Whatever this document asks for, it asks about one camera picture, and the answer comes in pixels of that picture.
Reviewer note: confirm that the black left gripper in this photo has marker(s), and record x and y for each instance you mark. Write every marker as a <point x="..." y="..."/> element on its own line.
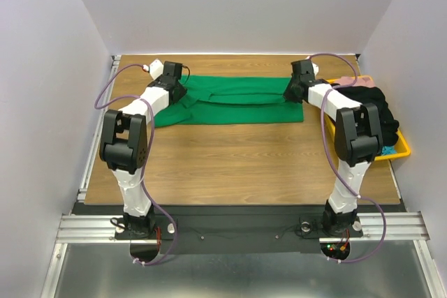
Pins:
<point x="182" y="91"/>

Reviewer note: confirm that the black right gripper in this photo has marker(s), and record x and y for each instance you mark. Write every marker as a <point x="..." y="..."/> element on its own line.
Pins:
<point x="291" y="92"/>

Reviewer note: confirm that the green t shirt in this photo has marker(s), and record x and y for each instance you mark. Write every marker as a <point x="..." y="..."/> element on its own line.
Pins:
<point x="214" y="100"/>

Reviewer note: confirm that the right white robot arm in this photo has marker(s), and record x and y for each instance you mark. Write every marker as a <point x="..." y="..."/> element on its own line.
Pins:
<point x="358" y="139"/>

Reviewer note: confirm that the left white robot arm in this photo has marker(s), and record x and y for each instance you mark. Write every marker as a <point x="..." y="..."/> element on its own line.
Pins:
<point x="126" y="139"/>

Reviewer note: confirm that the pink t shirt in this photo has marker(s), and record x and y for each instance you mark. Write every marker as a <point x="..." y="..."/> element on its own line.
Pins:
<point x="361" y="81"/>

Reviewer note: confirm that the black t shirt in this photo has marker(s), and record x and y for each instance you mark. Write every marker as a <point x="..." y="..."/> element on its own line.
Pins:
<point x="389" y="124"/>

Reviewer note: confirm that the yellow plastic bin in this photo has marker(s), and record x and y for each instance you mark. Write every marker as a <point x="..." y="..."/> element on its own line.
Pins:
<point x="402" y="147"/>

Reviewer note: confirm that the teal t shirt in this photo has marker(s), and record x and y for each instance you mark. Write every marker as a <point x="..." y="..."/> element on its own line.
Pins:
<point x="388" y="151"/>

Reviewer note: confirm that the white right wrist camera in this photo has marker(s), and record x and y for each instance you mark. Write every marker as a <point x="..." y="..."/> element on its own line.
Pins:
<point x="314" y="66"/>

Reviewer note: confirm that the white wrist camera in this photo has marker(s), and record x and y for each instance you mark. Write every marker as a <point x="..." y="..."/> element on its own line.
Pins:
<point x="314" y="66"/>
<point x="155" y="69"/>

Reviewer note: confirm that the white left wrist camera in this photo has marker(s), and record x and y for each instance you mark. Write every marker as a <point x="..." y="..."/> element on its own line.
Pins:
<point x="155" y="69"/>

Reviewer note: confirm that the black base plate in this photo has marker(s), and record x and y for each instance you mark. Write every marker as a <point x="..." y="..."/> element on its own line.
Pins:
<point x="181" y="245"/>

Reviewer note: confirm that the aluminium mounting rail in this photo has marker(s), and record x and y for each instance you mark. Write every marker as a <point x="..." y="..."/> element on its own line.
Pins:
<point x="77" y="229"/>

